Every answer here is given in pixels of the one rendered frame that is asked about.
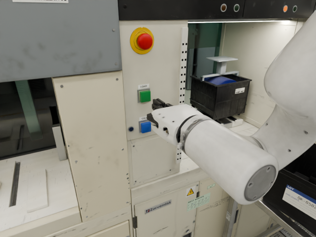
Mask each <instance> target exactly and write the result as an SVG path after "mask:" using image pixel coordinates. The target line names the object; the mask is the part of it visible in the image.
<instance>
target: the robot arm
mask: <svg viewBox="0 0 316 237"><path fill-rule="evenodd" d="M264 87H265V90H266V92H267V94H268V96H269V97H270V98H271V100H272V101H273V102H275V103H276V105H275V107H274V110H273V112H272V113H271V115H270V117H269V118H268V119H267V121H266V122H265V123H264V124H263V125H262V126H261V127H260V129H259V130H258V131H257V132H256V133H254V134H253V135H251V136H245V135H241V134H238V133H235V132H233V131H231V130H229V129H228V128H226V127H224V126H223V125H221V124H219V123H218V122H216V121H215V120H213V119H211V118H209V117H208V116H206V115H203V114H202V113H201V112H199V111H198V110H197V109H195V108H193V107H192V106H190V105H187V104H181V105H175V106H173V105H171V104H169V103H167V104H166V103H165V102H163V101H162V100H160V99H159V98H157V99H153V104H152V109H153V112H152V113H149V114H147V120H149V121H150V122H152V123H154V124H155V125H152V126H151V128H152V130H153V131H154V132H155V133H156V134H158V135H159V136H160V137H161V138H163V139H164V140H166V141H167V142H169V143H171V144H173V145H175V146H177V147H178V149H179V150H182V151H183V152H184V153H185V154H186V155H187V156H188V157H189V158H190V159H191V160H192V161H193V162H194V163H196V164H197V165H198V166H199V167H200V168H201V169H202V170H203V171H204V172H205V173H206V174H207V175H208V176H210V177H211V178H212V179H213V180H214V181H215V182H216V183H217V184H218V185H219V186H220V187H221V188H222V189H223V190H224V191H226V192H227V193H228V194H229V195H230V196H231V197H232V198H233V199H234V200H235V201H236V202H238V203H239V204H241V205H249V204H252V203H254V202H256V201H258V200H259V199H261V198H262V197H263V196H264V195H265V194H266V193H267V192H268V191H269V190H270V188H271V187H272V186H273V184H274V182H275V180H276V178H277V175H278V171H280V170H281V169H283V168H284V167H285V166H287V165H288V164H290V163H291V162H293V161H294V160H295V159H296V158H298V157H299V156H300V155H302V154H303V153H304V152H305V151H307V150H308V149H309V148H310V147H311V146H312V145H313V144H314V143H315V142H316V10H315V11H314V13H313V14H312V15H311V16H310V17H309V19H308V20H307V21H306V22H305V23H304V24H303V25H302V27H301V28H300V29H299V30H298V31H297V33H296V34H295V35H294V36H293V37H292V39H291V40H290V41H289V42H288V43H287V44H286V46H285V47H284V48H283V49H282V50H281V52H280V53H279V54H278V55H277V56H276V58H275V59H274V60H273V62H272V63H271V65H270V66H269V68H268V69H267V71H266V74H265V77H264Z"/></svg>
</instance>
